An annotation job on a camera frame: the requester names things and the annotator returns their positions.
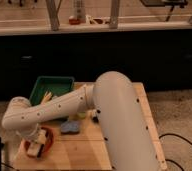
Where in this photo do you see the red object on shelf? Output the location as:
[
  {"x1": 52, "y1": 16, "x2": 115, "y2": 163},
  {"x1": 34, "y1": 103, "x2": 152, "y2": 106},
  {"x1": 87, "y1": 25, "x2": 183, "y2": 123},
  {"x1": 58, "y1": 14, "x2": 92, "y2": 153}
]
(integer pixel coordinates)
[{"x1": 68, "y1": 16, "x2": 81, "y2": 25}]

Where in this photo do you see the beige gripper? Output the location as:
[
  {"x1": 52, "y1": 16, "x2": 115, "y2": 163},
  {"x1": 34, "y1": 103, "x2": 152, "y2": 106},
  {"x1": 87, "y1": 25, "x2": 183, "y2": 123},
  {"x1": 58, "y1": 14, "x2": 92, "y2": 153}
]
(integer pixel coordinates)
[{"x1": 22, "y1": 129, "x2": 47, "y2": 144}]

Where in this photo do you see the green plastic tray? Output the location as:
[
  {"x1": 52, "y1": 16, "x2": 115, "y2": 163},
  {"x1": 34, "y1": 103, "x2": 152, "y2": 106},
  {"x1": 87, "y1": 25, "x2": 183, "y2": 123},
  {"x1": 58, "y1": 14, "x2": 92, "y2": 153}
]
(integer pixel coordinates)
[{"x1": 29, "y1": 76, "x2": 74, "y2": 106}]

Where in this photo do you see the black floor cable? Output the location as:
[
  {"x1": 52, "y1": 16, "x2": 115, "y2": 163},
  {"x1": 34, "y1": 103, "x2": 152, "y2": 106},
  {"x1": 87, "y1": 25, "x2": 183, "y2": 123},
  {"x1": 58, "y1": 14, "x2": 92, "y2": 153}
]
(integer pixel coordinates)
[{"x1": 158, "y1": 132, "x2": 192, "y2": 171}]

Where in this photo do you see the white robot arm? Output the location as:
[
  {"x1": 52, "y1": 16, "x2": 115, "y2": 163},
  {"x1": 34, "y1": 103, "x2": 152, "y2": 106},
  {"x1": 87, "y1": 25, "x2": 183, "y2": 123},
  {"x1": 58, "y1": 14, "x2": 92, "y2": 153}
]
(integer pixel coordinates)
[{"x1": 2, "y1": 71, "x2": 160, "y2": 171}]

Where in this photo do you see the blue sponge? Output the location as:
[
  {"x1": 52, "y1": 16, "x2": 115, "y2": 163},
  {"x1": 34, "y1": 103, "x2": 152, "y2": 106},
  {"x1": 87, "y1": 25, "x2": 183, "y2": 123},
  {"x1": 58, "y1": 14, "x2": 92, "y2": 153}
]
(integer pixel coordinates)
[{"x1": 60, "y1": 120, "x2": 80, "y2": 134}]

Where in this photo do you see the orange red bowl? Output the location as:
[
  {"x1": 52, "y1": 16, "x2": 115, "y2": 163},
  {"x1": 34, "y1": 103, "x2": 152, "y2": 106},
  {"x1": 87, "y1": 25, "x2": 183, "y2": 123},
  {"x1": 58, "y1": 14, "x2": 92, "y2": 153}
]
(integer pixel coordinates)
[{"x1": 24, "y1": 127, "x2": 54, "y2": 158}]

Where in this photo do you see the yellow corn cob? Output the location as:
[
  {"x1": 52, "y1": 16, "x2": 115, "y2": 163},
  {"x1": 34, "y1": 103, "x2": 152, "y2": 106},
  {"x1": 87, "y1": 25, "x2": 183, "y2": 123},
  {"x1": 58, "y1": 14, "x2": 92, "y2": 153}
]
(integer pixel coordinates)
[{"x1": 41, "y1": 92, "x2": 52, "y2": 104}]

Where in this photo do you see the black handled brush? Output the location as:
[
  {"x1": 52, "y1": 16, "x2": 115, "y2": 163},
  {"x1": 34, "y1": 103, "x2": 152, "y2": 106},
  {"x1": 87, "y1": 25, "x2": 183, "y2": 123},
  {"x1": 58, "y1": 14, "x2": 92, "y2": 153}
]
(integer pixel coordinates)
[{"x1": 91, "y1": 110, "x2": 99, "y2": 123}]

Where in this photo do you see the wooden board eraser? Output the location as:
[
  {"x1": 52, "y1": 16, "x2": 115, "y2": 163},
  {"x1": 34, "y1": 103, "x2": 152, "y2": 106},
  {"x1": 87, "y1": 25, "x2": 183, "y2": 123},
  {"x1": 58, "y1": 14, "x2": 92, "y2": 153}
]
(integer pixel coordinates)
[{"x1": 27, "y1": 142, "x2": 44, "y2": 158}]

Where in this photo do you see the light green cup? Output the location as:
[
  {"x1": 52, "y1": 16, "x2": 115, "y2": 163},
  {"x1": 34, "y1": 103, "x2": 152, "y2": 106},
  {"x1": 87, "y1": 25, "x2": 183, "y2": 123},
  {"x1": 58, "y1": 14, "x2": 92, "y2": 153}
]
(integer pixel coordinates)
[{"x1": 77, "y1": 113, "x2": 86, "y2": 119}]

